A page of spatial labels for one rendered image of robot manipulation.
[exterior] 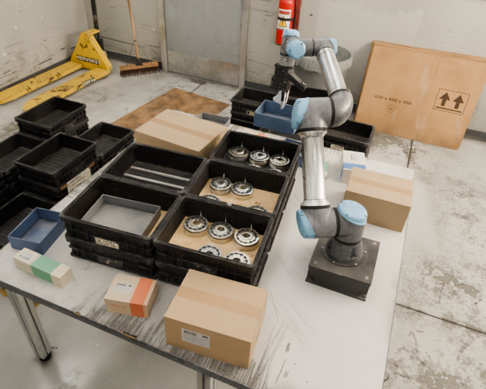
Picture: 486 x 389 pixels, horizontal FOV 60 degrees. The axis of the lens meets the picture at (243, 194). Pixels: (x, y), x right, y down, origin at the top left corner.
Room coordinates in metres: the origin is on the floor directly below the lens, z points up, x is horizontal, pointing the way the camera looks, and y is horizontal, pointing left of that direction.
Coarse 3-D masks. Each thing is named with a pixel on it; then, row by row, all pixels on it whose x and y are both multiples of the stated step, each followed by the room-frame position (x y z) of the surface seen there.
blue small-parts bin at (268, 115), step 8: (264, 104) 1.92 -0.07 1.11; (272, 104) 1.91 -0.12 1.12; (256, 112) 1.81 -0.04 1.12; (264, 112) 1.92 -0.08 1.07; (272, 112) 1.91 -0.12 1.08; (280, 112) 1.90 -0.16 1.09; (288, 112) 1.89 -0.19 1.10; (256, 120) 1.79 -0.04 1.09; (264, 120) 1.77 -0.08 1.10; (272, 120) 1.76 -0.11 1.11; (280, 120) 1.75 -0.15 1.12; (288, 120) 1.74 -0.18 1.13; (272, 128) 1.76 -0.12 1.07; (280, 128) 1.75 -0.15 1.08; (288, 128) 1.74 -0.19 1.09
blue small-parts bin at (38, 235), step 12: (36, 216) 1.41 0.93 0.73; (48, 216) 1.42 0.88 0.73; (24, 228) 1.33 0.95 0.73; (36, 228) 1.36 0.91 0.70; (48, 228) 1.36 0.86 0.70; (60, 228) 1.34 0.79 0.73; (12, 240) 1.23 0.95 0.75; (24, 240) 1.22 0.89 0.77; (36, 240) 1.29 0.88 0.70; (48, 240) 1.26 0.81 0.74
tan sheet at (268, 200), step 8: (208, 184) 1.61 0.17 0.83; (232, 184) 1.62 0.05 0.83; (208, 192) 1.55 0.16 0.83; (256, 192) 1.57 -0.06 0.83; (264, 192) 1.58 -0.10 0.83; (224, 200) 1.50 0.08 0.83; (232, 200) 1.50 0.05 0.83; (240, 200) 1.51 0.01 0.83; (248, 200) 1.51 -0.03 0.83; (256, 200) 1.51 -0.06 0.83; (264, 200) 1.52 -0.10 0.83; (272, 200) 1.52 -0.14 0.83; (272, 208) 1.46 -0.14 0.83
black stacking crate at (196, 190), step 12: (216, 168) 1.66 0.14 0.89; (228, 168) 1.65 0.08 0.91; (240, 168) 1.63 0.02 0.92; (204, 180) 1.60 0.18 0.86; (240, 180) 1.63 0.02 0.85; (252, 180) 1.61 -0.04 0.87; (264, 180) 1.60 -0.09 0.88; (276, 180) 1.59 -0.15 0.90; (192, 192) 1.46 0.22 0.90; (276, 192) 1.58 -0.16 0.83; (276, 216) 1.38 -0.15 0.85
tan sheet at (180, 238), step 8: (208, 224) 1.33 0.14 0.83; (176, 232) 1.26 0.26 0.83; (184, 232) 1.27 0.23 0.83; (176, 240) 1.22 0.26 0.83; (184, 240) 1.22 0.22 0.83; (192, 240) 1.23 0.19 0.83; (200, 240) 1.23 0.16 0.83; (208, 240) 1.23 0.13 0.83; (232, 240) 1.24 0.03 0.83; (192, 248) 1.18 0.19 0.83; (224, 248) 1.19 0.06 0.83; (232, 248) 1.20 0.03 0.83; (256, 248) 1.21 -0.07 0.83; (248, 256) 1.16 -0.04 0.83
